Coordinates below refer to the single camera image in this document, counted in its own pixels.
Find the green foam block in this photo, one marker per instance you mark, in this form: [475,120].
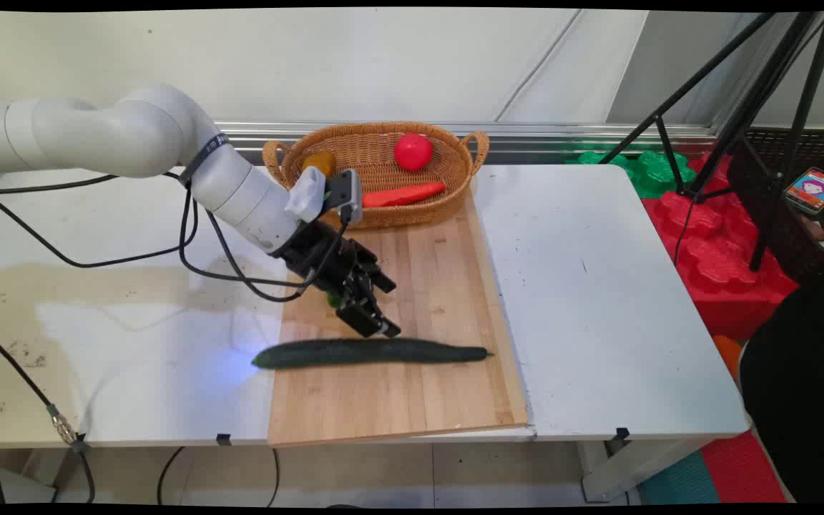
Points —
[655,172]

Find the yellow toy pear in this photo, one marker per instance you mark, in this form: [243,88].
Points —
[320,163]

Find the aluminium rail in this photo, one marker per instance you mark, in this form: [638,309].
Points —
[562,136]

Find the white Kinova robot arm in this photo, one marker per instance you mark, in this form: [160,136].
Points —
[133,132]

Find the green toy bell pepper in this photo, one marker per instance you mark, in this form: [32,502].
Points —
[332,300]

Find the woven wicker basket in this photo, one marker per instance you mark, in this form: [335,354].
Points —
[369,146]

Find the wooden cutting board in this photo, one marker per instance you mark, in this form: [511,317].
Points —
[419,400]

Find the red-orange toy carrot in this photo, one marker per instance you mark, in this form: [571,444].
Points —
[405,194]

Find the red floor mat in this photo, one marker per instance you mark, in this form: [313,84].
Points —
[741,472]

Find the white table leg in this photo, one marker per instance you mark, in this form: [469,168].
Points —
[634,468]

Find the smartphone with colourful screen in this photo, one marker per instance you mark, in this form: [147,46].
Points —
[815,189]

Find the person in black clothing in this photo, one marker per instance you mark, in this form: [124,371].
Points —
[798,386]

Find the red toy tomato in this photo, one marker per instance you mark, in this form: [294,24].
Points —
[413,151]

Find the black tripod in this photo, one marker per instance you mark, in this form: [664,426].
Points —
[748,107]

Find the black mesh crate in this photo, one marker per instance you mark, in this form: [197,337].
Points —
[777,229]

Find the red foam blocks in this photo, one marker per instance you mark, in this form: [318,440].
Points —
[719,265]

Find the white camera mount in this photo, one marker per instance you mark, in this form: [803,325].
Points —
[306,194]

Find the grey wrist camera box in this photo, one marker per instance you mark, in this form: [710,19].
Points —
[344,193]

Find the teal floor mat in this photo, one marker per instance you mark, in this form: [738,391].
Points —
[680,483]

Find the orange object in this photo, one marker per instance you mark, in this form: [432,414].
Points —
[729,354]

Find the dark green cucumber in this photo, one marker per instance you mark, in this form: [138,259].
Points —
[362,352]

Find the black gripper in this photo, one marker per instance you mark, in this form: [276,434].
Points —
[315,250]

